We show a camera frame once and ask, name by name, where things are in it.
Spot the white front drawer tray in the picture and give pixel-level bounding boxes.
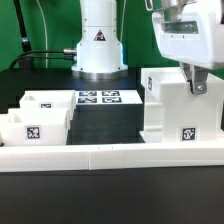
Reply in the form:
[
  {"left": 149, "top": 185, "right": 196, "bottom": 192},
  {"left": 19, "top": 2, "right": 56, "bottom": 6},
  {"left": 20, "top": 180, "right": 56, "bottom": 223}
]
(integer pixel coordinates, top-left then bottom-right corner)
[{"left": 0, "top": 108, "right": 70, "bottom": 147}]

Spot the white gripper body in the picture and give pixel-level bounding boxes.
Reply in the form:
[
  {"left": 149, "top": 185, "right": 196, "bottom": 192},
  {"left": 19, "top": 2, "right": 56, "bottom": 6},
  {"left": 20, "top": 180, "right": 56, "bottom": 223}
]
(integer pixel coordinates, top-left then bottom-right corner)
[{"left": 151, "top": 0, "right": 224, "bottom": 69}]

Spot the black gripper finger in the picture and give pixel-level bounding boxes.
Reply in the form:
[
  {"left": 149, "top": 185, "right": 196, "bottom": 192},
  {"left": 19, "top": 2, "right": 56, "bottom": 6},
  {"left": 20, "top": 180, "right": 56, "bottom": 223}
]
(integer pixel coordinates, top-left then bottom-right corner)
[{"left": 181, "top": 63, "right": 208, "bottom": 95}]

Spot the black cable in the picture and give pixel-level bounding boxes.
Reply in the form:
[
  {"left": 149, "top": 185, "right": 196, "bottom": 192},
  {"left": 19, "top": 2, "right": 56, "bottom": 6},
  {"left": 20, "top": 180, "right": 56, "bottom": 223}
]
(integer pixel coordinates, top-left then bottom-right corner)
[{"left": 9, "top": 49, "right": 78, "bottom": 70}]

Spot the white drawer tray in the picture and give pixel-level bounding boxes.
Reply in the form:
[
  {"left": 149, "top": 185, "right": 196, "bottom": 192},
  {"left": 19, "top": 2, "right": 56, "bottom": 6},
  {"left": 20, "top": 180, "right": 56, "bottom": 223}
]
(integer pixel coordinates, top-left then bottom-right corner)
[
  {"left": 0, "top": 108, "right": 70, "bottom": 147},
  {"left": 19, "top": 90, "right": 76, "bottom": 119}
]

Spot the white rear drawer tray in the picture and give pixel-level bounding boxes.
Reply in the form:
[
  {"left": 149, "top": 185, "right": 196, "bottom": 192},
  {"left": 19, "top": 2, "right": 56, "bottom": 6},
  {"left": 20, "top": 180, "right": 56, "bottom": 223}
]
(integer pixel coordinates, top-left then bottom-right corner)
[{"left": 19, "top": 90, "right": 76, "bottom": 119}]

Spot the white drawer cabinet box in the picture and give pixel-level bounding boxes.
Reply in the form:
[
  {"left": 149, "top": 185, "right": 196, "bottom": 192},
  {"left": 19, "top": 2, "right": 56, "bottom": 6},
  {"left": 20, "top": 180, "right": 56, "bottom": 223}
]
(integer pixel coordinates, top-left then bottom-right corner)
[{"left": 140, "top": 67, "right": 224, "bottom": 143}]

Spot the white marker tag sheet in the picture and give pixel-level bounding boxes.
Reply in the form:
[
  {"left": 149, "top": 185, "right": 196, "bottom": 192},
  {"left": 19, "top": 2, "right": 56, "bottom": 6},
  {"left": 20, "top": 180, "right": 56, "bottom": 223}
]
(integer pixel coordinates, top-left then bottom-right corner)
[{"left": 76, "top": 90, "right": 142, "bottom": 105}]

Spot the white obstacle fence wall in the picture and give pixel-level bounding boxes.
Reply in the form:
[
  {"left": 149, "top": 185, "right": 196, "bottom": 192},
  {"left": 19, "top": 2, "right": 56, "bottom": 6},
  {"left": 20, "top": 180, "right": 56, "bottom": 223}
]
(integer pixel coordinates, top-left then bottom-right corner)
[{"left": 0, "top": 141, "right": 224, "bottom": 172}]

